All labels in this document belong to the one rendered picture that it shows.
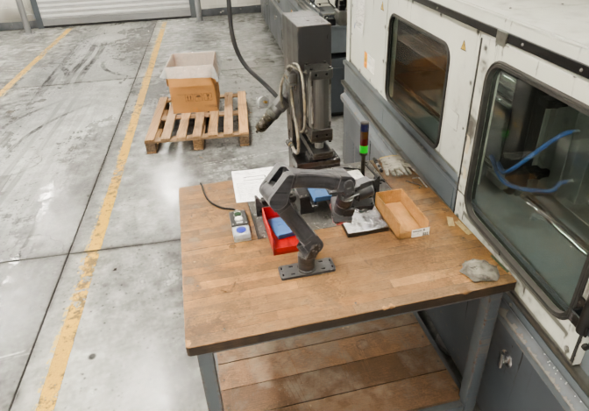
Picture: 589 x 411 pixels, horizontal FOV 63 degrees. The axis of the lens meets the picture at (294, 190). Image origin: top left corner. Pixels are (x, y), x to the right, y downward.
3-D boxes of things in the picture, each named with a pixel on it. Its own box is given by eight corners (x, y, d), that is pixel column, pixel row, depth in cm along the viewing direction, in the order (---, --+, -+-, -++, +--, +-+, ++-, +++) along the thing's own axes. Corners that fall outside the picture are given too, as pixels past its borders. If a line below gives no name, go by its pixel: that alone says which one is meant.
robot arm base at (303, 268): (276, 251, 169) (280, 263, 163) (330, 241, 173) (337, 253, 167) (277, 268, 173) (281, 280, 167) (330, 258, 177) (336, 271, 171)
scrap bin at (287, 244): (273, 255, 180) (273, 243, 176) (262, 219, 200) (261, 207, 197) (304, 250, 182) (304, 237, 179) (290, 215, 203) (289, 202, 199)
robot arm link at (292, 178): (346, 166, 163) (265, 161, 149) (359, 178, 156) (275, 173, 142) (337, 198, 168) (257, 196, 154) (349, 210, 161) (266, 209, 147)
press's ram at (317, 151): (298, 180, 192) (295, 110, 177) (285, 152, 214) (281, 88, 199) (341, 173, 196) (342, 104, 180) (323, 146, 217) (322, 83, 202)
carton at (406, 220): (398, 241, 185) (400, 225, 181) (374, 208, 206) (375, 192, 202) (429, 236, 188) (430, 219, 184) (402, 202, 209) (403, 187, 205)
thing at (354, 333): (220, 503, 190) (185, 348, 143) (203, 322, 273) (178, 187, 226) (476, 436, 209) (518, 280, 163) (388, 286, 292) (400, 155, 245)
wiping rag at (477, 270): (451, 265, 172) (471, 286, 161) (452, 258, 171) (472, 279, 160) (486, 258, 175) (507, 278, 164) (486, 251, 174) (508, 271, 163)
